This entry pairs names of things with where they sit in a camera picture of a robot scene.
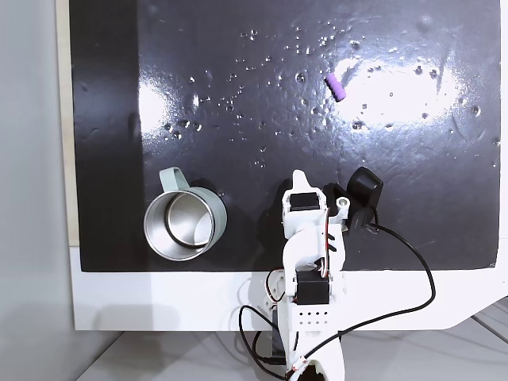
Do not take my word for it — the purple ribbed pen grip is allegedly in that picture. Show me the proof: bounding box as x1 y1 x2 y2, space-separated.
324 73 347 103

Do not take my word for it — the black glossy mat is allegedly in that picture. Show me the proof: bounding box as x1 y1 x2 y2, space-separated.
68 0 502 274

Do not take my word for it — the pale green steel mug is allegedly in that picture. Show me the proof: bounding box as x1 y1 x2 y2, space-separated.
143 167 229 262

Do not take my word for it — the white base board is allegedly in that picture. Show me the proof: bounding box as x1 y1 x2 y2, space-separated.
69 245 508 333

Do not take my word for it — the black oval gripper camera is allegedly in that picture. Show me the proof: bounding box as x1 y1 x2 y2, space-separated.
321 166 385 235

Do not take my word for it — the black power cable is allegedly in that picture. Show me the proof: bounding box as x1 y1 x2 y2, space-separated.
237 304 287 368

